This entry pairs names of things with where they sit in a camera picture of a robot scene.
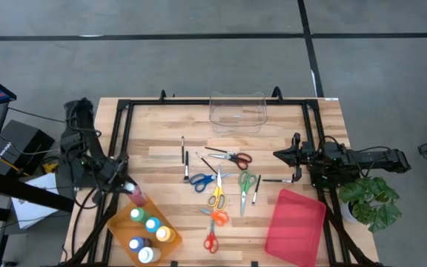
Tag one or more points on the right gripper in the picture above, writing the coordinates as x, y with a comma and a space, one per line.
315, 155

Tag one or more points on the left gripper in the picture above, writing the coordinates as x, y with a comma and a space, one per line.
115, 171

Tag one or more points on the pink paint bottle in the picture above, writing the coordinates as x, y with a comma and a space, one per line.
138, 196

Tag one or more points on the green paint bottle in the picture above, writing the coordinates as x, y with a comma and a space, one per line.
139, 216

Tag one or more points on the teal paint bottle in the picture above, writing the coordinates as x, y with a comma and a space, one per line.
153, 224

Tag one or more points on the black and red scissors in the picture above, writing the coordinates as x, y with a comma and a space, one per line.
241, 160

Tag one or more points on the broad-head black paintbrush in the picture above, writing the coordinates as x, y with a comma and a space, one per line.
186, 167

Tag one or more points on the yellow paint bottle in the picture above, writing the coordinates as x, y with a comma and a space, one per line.
166, 234

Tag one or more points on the pink plastic tray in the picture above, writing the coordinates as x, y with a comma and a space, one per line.
295, 226

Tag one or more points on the white paint bottle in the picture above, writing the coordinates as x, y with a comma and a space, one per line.
148, 255

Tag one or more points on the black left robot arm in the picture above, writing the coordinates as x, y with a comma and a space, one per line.
83, 126

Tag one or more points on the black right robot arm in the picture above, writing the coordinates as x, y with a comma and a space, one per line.
376, 159

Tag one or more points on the orange plastic tray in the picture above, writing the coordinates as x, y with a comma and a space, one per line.
121, 230

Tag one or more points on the clear plastic bin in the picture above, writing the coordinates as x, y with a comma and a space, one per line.
237, 118

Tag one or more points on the white plant pot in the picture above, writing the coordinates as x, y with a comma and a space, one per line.
347, 215

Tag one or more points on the green leafy plant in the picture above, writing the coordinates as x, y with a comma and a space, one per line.
369, 200

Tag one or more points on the white paper sheet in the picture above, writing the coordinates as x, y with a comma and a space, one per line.
32, 211

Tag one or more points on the black side desk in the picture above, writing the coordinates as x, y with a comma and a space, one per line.
24, 191

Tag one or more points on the black box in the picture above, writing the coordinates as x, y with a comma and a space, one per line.
24, 144

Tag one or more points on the black aluminium table frame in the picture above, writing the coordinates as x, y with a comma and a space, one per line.
161, 101

